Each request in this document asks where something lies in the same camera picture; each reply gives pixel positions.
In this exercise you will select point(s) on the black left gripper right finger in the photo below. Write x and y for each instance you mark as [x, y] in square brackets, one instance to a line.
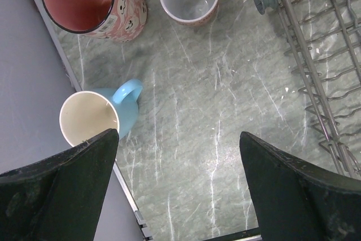
[297, 200]

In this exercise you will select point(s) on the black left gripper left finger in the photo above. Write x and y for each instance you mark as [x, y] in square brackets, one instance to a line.
[60, 197]

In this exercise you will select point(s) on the light blue mug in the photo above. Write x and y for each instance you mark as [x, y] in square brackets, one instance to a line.
[85, 114]

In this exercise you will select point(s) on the metal wire dish rack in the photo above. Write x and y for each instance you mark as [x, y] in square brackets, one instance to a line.
[324, 38]

